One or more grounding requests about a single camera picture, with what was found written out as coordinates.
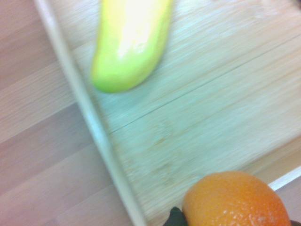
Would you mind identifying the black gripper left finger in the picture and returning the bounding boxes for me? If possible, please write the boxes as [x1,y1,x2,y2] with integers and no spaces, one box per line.
[164,206,188,226]

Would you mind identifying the orange tangerine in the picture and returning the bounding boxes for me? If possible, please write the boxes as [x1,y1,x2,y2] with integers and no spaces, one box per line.
[182,170,292,226]

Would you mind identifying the light wooden tray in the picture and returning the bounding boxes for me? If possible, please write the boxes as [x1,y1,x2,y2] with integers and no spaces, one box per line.
[32,0,301,226]

